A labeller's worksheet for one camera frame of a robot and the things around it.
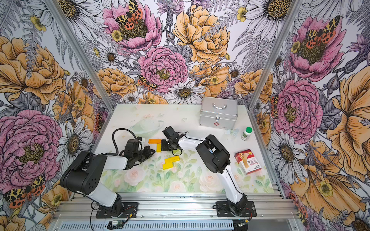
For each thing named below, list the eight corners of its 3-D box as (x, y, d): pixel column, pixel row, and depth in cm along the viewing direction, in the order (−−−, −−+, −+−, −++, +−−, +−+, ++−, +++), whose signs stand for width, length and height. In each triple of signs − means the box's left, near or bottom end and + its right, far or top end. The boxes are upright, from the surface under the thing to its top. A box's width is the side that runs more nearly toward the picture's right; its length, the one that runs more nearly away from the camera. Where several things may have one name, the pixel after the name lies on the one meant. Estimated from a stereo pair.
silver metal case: (200, 129, 110) (201, 114, 97) (198, 104, 127) (199, 89, 115) (235, 129, 110) (241, 114, 97) (228, 104, 127) (233, 89, 115)
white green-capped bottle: (242, 141, 104) (246, 133, 96) (240, 135, 107) (244, 126, 99) (249, 141, 104) (253, 133, 96) (247, 135, 107) (251, 126, 99)
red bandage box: (243, 175, 88) (245, 172, 84) (233, 155, 96) (235, 152, 92) (258, 170, 89) (261, 167, 86) (248, 152, 98) (250, 148, 94)
